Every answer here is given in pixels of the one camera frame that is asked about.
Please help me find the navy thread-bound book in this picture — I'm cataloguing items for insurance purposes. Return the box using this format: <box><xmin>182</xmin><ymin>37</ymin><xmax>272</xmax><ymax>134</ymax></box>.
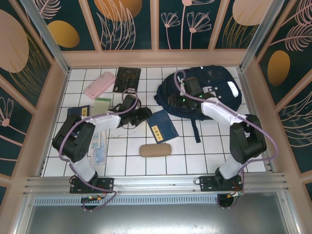
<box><xmin>146</xmin><ymin>109</ymin><xmax>180</xmax><ymax>144</ymax></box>
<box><xmin>67</xmin><ymin>105</ymin><xmax>91</xmax><ymax>117</ymax></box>

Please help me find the green notebook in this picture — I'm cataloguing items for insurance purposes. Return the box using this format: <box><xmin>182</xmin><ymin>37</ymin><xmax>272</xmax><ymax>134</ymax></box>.
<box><xmin>94</xmin><ymin>97</ymin><xmax>112</xmax><ymax>115</ymax></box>

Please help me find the navy blue student backpack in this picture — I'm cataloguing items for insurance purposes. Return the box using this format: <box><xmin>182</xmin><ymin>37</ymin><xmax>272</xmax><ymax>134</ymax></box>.
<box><xmin>155</xmin><ymin>64</ymin><xmax>242</xmax><ymax>144</ymax></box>

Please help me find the black paperback book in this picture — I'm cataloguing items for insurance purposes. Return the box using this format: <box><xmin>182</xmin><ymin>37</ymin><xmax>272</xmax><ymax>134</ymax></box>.
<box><xmin>112</xmin><ymin>67</ymin><xmax>142</xmax><ymax>94</ymax></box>

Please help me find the brown glasses case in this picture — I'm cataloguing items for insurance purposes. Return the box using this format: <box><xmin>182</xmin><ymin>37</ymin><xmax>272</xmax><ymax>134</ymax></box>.
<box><xmin>139</xmin><ymin>143</ymin><xmax>173</xmax><ymax>158</ymax></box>

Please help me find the pink pencil case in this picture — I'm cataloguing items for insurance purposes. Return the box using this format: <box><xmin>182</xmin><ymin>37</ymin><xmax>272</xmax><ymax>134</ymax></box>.
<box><xmin>84</xmin><ymin>72</ymin><xmax>117</xmax><ymax>99</ymax></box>

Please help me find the clear plastic ruler packet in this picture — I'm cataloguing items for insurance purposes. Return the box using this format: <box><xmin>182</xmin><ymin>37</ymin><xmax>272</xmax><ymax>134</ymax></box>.
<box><xmin>90</xmin><ymin>130</ymin><xmax>108</xmax><ymax>166</ymax></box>

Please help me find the grey metal sheet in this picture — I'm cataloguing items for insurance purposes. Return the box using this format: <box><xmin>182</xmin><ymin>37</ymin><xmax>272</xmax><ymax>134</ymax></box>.
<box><xmin>24</xmin><ymin>206</ymin><xmax>302</xmax><ymax>234</ymax></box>

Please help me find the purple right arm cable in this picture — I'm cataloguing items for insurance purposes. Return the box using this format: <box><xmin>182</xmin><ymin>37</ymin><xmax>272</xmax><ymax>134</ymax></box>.
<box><xmin>175</xmin><ymin>70</ymin><xmax>280</xmax><ymax>210</ymax></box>

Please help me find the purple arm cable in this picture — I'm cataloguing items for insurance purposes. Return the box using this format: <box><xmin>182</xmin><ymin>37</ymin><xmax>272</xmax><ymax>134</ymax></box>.
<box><xmin>59</xmin><ymin>89</ymin><xmax>141</xmax><ymax>213</ymax></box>
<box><xmin>175</xmin><ymin>70</ymin><xmax>280</xmax><ymax>210</ymax></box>

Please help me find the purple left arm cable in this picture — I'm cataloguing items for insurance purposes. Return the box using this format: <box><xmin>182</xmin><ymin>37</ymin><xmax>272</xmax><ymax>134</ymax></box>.
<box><xmin>59</xmin><ymin>89</ymin><xmax>141</xmax><ymax>213</ymax></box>

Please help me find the aluminium mounting rail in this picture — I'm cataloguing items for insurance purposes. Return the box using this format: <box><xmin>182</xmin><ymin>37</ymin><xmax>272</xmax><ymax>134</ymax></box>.
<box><xmin>23</xmin><ymin>173</ymin><xmax>290</xmax><ymax>195</ymax></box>

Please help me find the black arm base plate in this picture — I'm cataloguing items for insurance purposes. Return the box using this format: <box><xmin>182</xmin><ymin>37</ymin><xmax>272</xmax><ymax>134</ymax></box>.
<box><xmin>70</xmin><ymin>177</ymin><xmax>115</xmax><ymax>195</ymax></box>
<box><xmin>199</xmin><ymin>175</ymin><xmax>244</xmax><ymax>193</ymax></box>

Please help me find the grey slotted cable duct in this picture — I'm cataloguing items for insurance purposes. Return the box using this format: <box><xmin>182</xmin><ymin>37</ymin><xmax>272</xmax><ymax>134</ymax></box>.
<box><xmin>34</xmin><ymin>196</ymin><xmax>281</xmax><ymax>207</ymax></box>

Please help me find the aluminium corner post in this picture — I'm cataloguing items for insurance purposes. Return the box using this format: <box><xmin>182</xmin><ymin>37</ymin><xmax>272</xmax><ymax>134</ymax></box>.
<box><xmin>19</xmin><ymin>0</ymin><xmax>71</xmax><ymax>75</ymax></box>
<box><xmin>240</xmin><ymin>0</ymin><xmax>281</xmax><ymax>71</ymax></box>

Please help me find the aluminium side rail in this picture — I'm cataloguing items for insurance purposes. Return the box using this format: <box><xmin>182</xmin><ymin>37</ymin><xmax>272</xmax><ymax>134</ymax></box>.
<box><xmin>38</xmin><ymin>69</ymin><xmax>71</xmax><ymax>177</ymax></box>
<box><xmin>236</xmin><ymin>68</ymin><xmax>277</xmax><ymax>174</ymax></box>

